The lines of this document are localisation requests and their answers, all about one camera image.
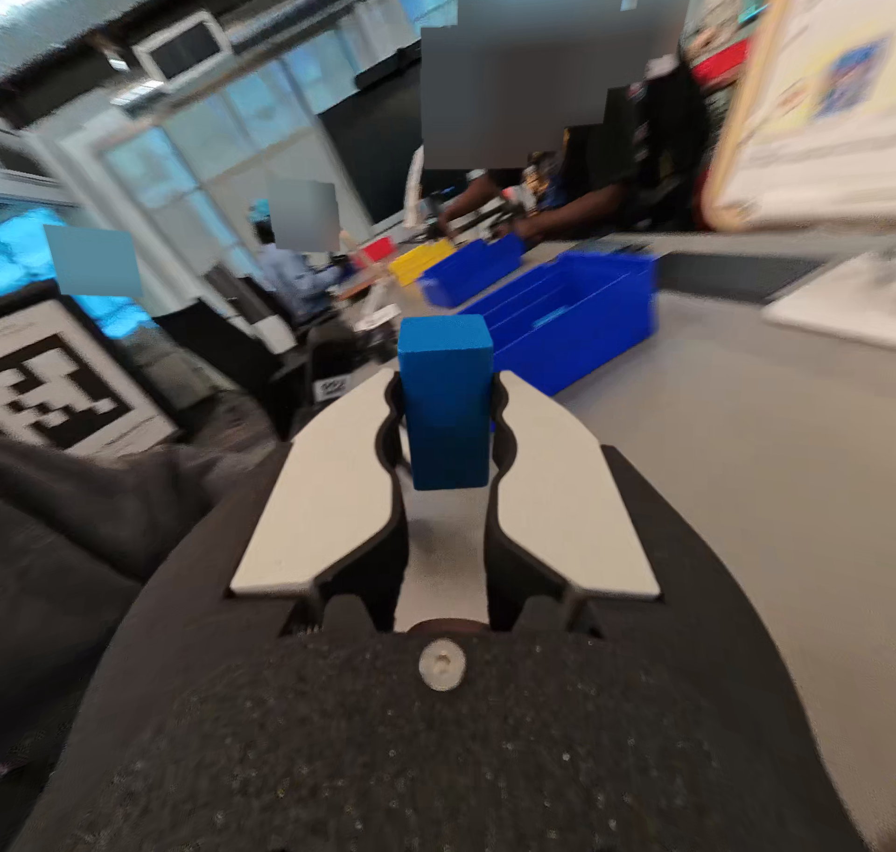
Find printed marker board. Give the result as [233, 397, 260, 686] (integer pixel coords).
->
[0, 281, 183, 458]

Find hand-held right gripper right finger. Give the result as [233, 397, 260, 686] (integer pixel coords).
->
[483, 371, 662, 601]

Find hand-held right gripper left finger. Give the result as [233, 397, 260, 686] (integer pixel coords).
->
[230, 371, 410, 601]

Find yellow plastic bin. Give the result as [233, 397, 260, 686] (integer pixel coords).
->
[387, 241, 457, 289]

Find blue plastic bin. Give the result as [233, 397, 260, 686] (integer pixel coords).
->
[460, 249, 659, 398]
[418, 232, 526, 310]

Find clipboard with instruction sheet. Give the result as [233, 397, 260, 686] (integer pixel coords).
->
[700, 0, 896, 233]

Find black monitor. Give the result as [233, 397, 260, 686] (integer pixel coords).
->
[320, 55, 428, 230]

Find black office chair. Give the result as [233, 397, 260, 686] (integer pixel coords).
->
[152, 293, 312, 440]

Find white air vent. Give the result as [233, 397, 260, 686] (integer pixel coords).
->
[133, 10, 236, 86]

